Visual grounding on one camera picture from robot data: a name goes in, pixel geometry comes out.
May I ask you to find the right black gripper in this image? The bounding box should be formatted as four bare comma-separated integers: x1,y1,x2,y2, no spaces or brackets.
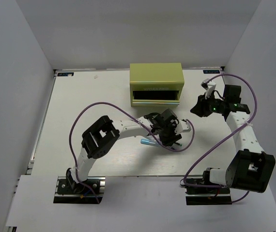
190,91,227,117

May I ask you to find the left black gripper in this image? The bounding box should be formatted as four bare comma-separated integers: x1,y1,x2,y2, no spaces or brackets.
158,121,182,147

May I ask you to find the blue highlighter marker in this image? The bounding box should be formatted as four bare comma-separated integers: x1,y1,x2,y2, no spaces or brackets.
140,139,160,146

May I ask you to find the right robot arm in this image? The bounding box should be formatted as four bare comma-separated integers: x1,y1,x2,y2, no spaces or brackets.
191,82,276,193

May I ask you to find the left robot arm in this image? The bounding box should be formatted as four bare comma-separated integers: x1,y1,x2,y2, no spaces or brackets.
66,109,191,193

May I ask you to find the right blue table label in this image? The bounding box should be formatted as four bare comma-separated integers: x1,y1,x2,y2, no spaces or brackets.
203,70,220,74

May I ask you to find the blue table label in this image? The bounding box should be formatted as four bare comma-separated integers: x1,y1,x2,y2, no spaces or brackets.
203,70,220,74
57,72,74,77

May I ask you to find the green metal tool chest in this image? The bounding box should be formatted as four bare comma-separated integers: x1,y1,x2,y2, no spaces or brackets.
129,63,184,107

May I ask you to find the left blue table label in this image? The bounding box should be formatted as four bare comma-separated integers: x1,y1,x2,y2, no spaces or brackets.
57,72,74,77

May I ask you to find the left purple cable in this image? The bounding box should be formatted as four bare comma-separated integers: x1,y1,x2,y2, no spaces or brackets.
69,102,194,203

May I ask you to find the purple cable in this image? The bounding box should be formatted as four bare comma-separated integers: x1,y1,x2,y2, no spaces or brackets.
69,102,194,203
183,73,258,203

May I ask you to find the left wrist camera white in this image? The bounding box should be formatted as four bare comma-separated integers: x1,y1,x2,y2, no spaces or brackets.
175,119,192,134

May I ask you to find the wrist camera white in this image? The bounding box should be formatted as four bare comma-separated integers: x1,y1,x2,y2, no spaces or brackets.
201,79,216,99
175,119,192,134

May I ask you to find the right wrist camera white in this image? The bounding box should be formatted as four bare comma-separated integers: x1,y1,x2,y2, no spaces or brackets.
201,79,216,99

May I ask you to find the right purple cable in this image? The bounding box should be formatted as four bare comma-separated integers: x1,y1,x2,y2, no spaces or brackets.
183,73,258,203

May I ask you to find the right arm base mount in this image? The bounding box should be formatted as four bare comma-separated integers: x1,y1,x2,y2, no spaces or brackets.
180,180,232,205

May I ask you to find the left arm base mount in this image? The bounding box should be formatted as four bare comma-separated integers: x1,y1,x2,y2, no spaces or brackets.
53,176,106,204

